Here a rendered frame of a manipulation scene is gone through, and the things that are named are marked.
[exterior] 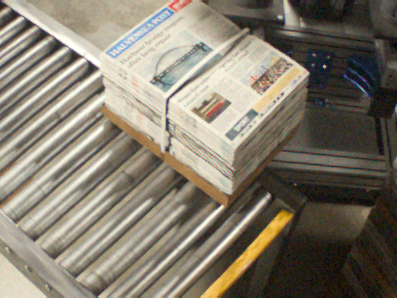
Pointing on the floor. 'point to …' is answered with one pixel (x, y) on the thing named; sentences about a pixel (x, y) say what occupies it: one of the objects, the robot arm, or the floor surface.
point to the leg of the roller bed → (268, 266)
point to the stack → (377, 225)
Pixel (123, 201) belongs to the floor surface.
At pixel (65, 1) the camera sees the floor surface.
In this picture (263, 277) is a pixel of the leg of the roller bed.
